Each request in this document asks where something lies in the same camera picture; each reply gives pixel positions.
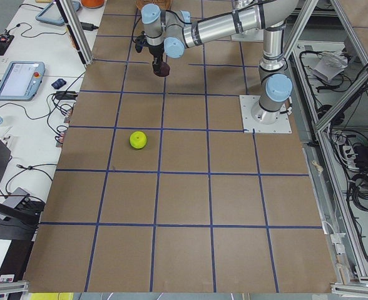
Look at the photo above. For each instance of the black monitor stand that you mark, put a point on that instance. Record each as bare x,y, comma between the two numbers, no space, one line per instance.
19,223

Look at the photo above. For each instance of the teach pendant tablet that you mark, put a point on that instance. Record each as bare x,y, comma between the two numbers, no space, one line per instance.
50,15
21,80

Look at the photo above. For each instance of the dark red apple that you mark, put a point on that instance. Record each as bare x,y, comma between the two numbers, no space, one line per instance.
161,69

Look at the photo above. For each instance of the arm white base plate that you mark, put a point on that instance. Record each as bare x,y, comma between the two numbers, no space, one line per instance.
256,120
251,35

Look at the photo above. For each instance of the aluminium frame column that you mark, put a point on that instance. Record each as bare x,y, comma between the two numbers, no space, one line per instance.
75,30

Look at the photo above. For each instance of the grey usb hub box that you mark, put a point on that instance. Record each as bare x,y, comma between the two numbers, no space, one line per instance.
16,197

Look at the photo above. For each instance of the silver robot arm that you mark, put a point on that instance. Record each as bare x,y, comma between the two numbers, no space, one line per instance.
169,33

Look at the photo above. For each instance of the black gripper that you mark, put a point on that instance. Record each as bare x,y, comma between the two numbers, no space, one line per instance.
156,51

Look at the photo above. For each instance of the orange round object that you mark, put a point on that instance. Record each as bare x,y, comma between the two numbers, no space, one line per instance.
92,4

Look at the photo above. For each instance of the near teach pendant tablet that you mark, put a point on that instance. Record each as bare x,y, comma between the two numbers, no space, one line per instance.
21,80

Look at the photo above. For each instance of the dark blue small pouch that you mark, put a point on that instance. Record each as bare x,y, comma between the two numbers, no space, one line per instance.
59,83

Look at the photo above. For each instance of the far teach pendant tablet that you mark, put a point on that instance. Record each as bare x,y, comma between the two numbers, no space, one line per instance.
50,15

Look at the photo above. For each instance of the black power brick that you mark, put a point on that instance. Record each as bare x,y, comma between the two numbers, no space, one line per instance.
88,26

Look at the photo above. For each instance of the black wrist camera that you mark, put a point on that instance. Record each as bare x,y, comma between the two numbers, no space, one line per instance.
140,42

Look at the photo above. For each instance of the green apple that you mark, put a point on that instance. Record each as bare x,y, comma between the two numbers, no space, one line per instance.
138,140

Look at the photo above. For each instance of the white power strip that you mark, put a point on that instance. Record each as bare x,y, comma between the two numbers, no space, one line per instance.
349,156

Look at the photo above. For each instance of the woven wicker basket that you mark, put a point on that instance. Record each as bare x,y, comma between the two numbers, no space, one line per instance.
162,4

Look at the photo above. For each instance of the black emergency stop box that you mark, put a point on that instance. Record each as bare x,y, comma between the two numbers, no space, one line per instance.
5,41

